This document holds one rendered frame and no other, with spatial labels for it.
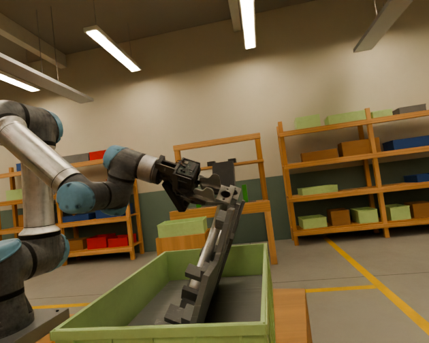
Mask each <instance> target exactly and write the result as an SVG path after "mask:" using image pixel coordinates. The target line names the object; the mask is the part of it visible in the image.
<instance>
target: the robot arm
mask: <svg viewBox="0 0 429 343"><path fill-rule="evenodd" d="M62 136H63V125H62V122H61V120H60V118H59V117H58V116H57V115H56V114H55V113H53V112H51V111H48V110H46V109H44V108H37V107H34V106H31V105H26V104H23V103H18V102H16V101H10V100H0V146H4V147H5V148H7V149H8V150H9V151H10V152H11V153H12V154H13V155H14V156H15V157H16V158H17V159H18V160H20V165H21V179H22V206H23V221H24V229H23V230H22V231H21V232H20V233H19V234H18V238H12V239H8V240H1V241H0V339H1V338H5V337H7V336H10V335H12V334H14V333H17V332H19V331H21V330H22V329H24V328H26V327H28V326H29V325H30V324H31V323H32V322H33V321H34V319H35V318H34V311H33V309H32V307H31V304H30V303H29V300H28V299H27V296H26V295H25V286H24V281H25V280H28V279H31V278H34V277H36V276H39V275H41V274H45V273H48V272H51V271H53V270H55V269H56V268H58V267H61V266H62V264H64V262H66V260H67V258H68V256H69V241H68V240H66V237H65V236H64V235H63V234H61V229H60V228H59V227H57V226H56V225H55V222H54V197H53V191H54V192H55V193H56V194H57V197H56V199H57V203H58V205H59V208H60V209H61V210H62V211H63V212H64V213H67V214H84V213H87V212H91V211H96V210H101V211H102V212H103V213H104V214H108V215H111V216H121V215H123V214H124V213H125V212H126V209H127V206H128V205H129V199H130V196H131V192H132V189H133V184H134V182H135V179H136V178H137V179H138V180H142V181H145V182H148V183H154V184H160V182H161V181H162V180H163V183H162V187H163V188H164V189H165V191H166V193H167V194H168V196H169V197H170V199H171V200H172V202H173V204H174V205H175V207H176V209H177V210H178V211H179V212H185V211H186V209H187V207H188V206H189V204H190V203H193V204H199V205H220V204H224V203H222V202H219V201H216V198H215V194H214V193H218V192H219V190H220V188H221V181H220V177H219V175H217V174H212V175H211V176H210V177H209V178H207V177H204V176H201V175H200V171H201V168H200V162H197V161H193V160H191V159H187V158H184V157H183V158H182V159H181V160H177V161H179V162H177V161H176V162H175V163H173V162H171V161H166V159H165V156H163V155H160V156H159V158H157V157H153V156H150V155H148V154H144V153H142V152H138V151H135V150H132V149H129V148H127V147H122V146H118V145H112V146H110V147H109V148H108V149H107V150H106V151H105V153H104V157H103V165H104V167H105V168H106V169H108V170H109V174H108V178H107V181H106V182H91V181H90V180H89V179H88V178H86V177H85V176H84V175H83V174H81V173H80V172H79V171H78V170H77V169H76V168H75V167H73V166H72V165H71V164H70V163H68V162H67V161H66V160H65V159H64V158H63V157H62V156H60V155H59V154H58V153H57V152H55V151H54V149H55V148H56V144H57V143H58V142H59V141H60V140H61V137H62ZM181 163H182V164H181ZM198 185H200V187H201V189H202V190H201V189H195V188H196V187H198Z"/></svg>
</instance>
